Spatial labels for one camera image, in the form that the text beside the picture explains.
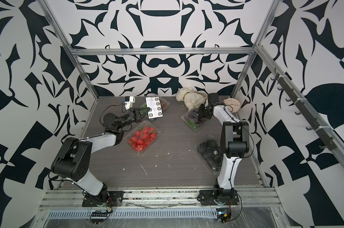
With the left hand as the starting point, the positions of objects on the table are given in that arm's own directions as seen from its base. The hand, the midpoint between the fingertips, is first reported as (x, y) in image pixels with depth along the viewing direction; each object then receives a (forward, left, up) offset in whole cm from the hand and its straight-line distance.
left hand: (148, 107), depth 74 cm
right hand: (+14, -31, -20) cm, 40 cm away
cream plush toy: (+23, -28, -19) cm, 41 cm away
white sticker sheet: (0, -3, -3) cm, 4 cm away
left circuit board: (-42, +27, -34) cm, 61 cm away
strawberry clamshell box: (-2, +7, -25) cm, 26 cm away
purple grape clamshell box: (+7, -27, -22) cm, 36 cm away
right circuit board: (-44, -36, -31) cm, 65 cm away
